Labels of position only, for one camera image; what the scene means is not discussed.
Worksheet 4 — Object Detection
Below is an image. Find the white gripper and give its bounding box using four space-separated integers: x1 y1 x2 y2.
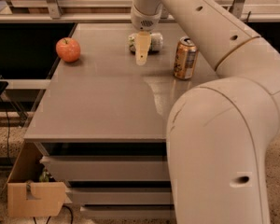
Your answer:
131 6 161 65

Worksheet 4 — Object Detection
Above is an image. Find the white green 7up can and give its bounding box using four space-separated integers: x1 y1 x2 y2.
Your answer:
128 33 163 53

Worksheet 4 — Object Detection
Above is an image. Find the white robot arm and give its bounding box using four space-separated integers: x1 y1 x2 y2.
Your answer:
131 0 280 224

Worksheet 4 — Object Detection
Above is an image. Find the orange soda can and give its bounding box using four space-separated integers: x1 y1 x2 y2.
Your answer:
174 36 199 80

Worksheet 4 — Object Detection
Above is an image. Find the red apple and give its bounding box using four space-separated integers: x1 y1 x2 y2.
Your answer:
56 37 80 63

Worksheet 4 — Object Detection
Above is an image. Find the grey drawer cabinet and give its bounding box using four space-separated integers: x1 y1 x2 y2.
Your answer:
23 21 222 221

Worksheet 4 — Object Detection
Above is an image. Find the top grey drawer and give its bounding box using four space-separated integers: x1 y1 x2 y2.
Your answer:
40 156 169 181

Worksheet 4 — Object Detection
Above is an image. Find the grey drawer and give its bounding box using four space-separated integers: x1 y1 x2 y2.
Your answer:
80 205 175 219
66 188 173 205
40 156 169 181

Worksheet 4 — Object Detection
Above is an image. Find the middle grey drawer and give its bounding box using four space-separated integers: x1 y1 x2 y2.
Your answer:
66 188 173 205

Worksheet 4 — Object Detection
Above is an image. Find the green bottle in box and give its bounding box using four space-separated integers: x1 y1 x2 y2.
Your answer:
38 168 50 182

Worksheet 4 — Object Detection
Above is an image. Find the bottom grey drawer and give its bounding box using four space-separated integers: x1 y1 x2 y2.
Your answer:
80 205 175 219

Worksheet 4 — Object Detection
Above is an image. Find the cardboard box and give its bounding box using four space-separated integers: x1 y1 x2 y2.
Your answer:
7 143 66 217

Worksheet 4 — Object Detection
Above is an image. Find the metal frame railing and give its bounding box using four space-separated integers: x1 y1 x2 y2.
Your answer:
0 0 280 24

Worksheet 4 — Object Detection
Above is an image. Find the black cable on floor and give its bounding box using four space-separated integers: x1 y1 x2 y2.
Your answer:
32 203 75 224

